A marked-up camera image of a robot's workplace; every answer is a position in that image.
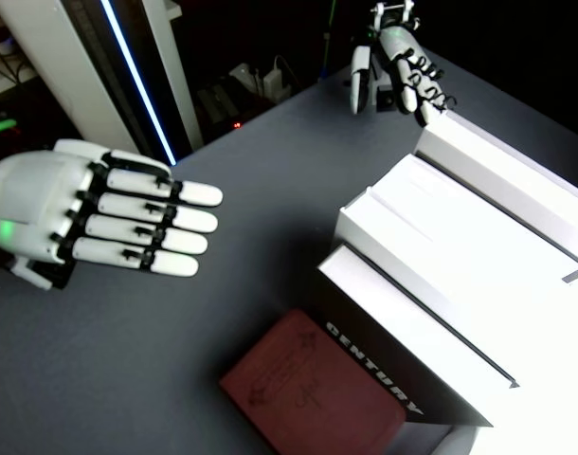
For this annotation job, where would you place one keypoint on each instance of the red notebook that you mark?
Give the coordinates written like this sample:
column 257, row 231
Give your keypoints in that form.
column 312, row 384

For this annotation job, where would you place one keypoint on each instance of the black device with red light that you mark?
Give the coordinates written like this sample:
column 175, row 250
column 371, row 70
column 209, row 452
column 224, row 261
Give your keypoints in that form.
column 227, row 114

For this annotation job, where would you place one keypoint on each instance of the grey table cloth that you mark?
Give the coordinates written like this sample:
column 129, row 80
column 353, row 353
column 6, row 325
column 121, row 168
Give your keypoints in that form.
column 128, row 360

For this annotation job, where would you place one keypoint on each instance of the white shelf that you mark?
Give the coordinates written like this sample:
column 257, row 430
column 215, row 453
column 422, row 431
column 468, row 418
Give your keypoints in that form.
column 5, row 76

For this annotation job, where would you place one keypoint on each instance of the thin white book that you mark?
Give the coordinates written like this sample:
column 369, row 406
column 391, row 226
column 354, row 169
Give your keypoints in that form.
column 497, row 166

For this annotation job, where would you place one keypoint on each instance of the thick white book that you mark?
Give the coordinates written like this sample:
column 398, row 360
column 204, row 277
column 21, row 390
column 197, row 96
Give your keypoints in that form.
column 436, row 227

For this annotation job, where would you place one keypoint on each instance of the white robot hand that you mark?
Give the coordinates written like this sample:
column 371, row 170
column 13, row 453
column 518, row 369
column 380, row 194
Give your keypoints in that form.
column 395, row 45
column 38, row 199

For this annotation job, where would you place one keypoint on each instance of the white book holder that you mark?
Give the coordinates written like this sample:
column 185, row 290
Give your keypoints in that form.
column 459, row 441

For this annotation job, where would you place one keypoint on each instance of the green marker pen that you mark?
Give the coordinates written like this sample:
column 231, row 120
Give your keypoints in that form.
column 2, row 125

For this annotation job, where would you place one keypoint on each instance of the white power strip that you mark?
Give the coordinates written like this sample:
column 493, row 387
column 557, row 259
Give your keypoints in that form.
column 270, row 80

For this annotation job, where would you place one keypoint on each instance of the white pillar with blue light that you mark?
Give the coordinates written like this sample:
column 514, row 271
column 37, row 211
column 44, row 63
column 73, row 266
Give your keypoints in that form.
column 80, row 71

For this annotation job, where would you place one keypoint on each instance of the black Century book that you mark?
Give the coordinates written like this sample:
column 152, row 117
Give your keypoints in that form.
column 365, row 341

